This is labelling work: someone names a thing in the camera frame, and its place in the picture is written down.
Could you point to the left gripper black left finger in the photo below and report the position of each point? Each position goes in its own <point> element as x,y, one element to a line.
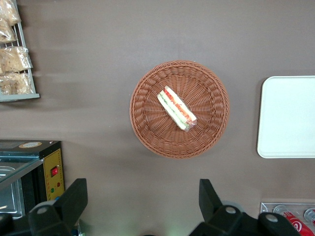
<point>66,209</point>

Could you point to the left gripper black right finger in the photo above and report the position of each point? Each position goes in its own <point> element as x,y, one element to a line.
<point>216,218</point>

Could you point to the triangle sandwich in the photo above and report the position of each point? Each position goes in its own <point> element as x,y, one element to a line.
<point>176,109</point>

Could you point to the round brown wicker basket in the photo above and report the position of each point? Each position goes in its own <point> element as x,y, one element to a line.
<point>152,127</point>

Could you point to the cream plastic serving tray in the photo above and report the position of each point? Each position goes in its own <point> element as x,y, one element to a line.
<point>288,118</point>

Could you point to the clear acrylic bottle rack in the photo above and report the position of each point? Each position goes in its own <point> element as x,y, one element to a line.
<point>267,207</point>

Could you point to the black food warmer yellow panel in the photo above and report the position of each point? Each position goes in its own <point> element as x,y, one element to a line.
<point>53,157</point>

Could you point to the steel warmer pan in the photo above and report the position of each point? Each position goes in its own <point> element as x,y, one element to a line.
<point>11,196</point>

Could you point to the wooden skewer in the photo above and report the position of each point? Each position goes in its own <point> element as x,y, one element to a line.
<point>3,207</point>

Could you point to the red cola bottle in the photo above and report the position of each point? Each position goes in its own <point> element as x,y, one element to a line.
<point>305,225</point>

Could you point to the clear bag of crackers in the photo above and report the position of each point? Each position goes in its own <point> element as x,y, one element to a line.
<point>13,60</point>
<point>6,32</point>
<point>8,11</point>
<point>14,83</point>

